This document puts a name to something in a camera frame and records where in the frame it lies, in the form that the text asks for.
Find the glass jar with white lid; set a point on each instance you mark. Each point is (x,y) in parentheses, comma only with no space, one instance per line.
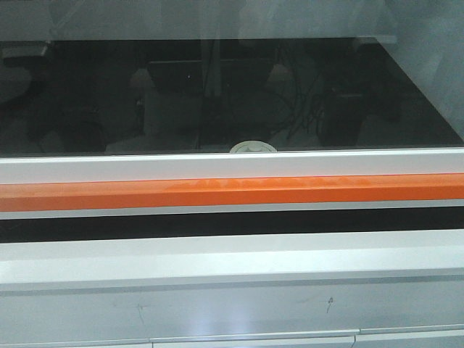
(252,147)

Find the glass fume hood sash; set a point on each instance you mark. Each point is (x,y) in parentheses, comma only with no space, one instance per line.
(139,90)

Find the white fume hood base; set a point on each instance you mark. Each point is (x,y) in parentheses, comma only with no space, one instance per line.
(376,289)

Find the orange sash handle bar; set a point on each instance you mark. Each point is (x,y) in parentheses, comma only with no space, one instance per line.
(225,191)

